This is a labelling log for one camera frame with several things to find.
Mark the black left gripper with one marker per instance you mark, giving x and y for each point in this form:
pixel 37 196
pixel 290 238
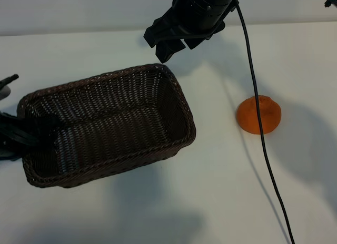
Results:
pixel 13 133

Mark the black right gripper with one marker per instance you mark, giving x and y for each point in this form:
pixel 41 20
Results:
pixel 194 35

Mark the dark brown wicker basket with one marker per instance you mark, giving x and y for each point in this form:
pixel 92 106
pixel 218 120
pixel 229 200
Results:
pixel 110 117

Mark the orange mandarin fruit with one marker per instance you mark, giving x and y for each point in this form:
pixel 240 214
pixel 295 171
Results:
pixel 248 117

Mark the grey black left arm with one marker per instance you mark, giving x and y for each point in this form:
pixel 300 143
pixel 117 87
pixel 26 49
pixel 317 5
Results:
pixel 4 92

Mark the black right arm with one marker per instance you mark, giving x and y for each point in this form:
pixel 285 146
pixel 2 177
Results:
pixel 202 6

